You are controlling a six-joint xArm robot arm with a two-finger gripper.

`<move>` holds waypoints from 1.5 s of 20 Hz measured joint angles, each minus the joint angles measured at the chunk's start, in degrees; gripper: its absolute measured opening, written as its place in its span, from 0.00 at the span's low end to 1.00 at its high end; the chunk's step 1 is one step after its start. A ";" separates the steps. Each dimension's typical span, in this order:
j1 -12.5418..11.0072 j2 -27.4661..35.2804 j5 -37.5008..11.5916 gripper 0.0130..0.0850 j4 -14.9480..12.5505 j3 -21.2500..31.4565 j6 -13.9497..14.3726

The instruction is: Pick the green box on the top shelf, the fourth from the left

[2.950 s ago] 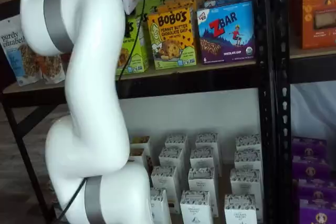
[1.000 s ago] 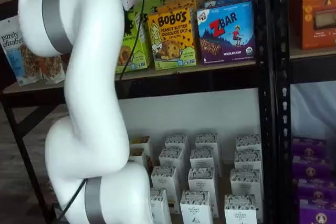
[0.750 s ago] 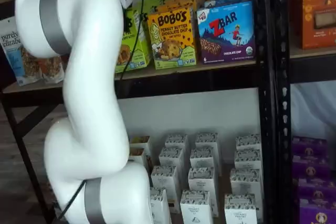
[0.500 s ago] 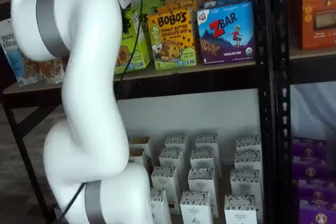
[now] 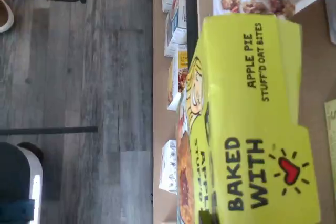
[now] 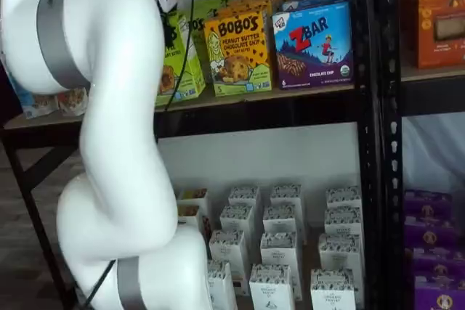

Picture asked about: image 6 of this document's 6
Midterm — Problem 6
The wooden shelf board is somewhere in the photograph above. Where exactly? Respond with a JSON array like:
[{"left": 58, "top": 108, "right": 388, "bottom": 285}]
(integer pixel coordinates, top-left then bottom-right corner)
[{"left": 3, "top": 83, "right": 356, "bottom": 131}]

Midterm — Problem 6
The light blue snack box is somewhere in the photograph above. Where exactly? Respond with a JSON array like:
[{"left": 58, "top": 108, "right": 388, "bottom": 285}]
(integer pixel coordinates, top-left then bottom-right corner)
[{"left": 9, "top": 70, "right": 37, "bottom": 119}]

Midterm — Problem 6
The white box yellow label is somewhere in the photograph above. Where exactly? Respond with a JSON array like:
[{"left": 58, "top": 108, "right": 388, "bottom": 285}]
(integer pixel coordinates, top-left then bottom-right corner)
[
  {"left": 177, "top": 205, "right": 212, "bottom": 242},
  {"left": 177, "top": 188, "right": 211, "bottom": 216}
]

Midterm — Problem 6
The white organic pantry box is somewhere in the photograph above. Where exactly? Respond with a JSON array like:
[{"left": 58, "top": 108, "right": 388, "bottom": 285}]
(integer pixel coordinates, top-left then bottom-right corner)
[
  {"left": 259, "top": 232, "right": 299, "bottom": 268},
  {"left": 262, "top": 205, "right": 298, "bottom": 235},
  {"left": 270, "top": 184, "right": 303, "bottom": 210},
  {"left": 228, "top": 186, "right": 261, "bottom": 210},
  {"left": 318, "top": 233, "right": 363, "bottom": 272},
  {"left": 310, "top": 269, "right": 356, "bottom": 310},
  {"left": 206, "top": 259, "right": 238, "bottom": 310},
  {"left": 209, "top": 230, "right": 246, "bottom": 264},
  {"left": 323, "top": 207, "right": 363, "bottom": 237},
  {"left": 249, "top": 264, "right": 294, "bottom": 310},
  {"left": 219, "top": 205, "right": 256, "bottom": 234},
  {"left": 325, "top": 187, "right": 361, "bottom": 212}
]

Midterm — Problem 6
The orange snack box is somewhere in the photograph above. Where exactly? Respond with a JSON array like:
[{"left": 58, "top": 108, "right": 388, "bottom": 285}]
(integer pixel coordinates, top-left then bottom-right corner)
[{"left": 416, "top": 0, "right": 465, "bottom": 70}]

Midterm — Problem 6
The purple snack box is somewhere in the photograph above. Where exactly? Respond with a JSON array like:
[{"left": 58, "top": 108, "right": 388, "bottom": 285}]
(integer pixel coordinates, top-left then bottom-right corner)
[
  {"left": 413, "top": 277, "right": 465, "bottom": 310},
  {"left": 403, "top": 189, "right": 454, "bottom": 217},
  {"left": 403, "top": 215, "right": 459, "bottom": 250},
  {"left": 412, "top": 248, "right": 465, "bottom": 279}
]

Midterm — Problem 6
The granola bag red label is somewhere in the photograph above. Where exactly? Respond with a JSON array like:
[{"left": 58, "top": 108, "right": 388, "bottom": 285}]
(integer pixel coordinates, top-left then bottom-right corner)
[{"left": 57, "top": 86, "right": 89, "bottom": 117}]

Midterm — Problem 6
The granola bag orange label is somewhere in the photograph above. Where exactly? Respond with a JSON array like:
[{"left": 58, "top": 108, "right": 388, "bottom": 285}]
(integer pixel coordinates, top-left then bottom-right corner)
[{"left": 32, "top": 91, "right": 61, "bottom": 118}]

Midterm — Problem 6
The white translucent plastic sheet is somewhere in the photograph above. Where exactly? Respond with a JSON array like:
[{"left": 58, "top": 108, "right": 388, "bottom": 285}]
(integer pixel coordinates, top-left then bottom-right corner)
[{"left": 401, "top": 113, "right": 465, "bottom": 192}]

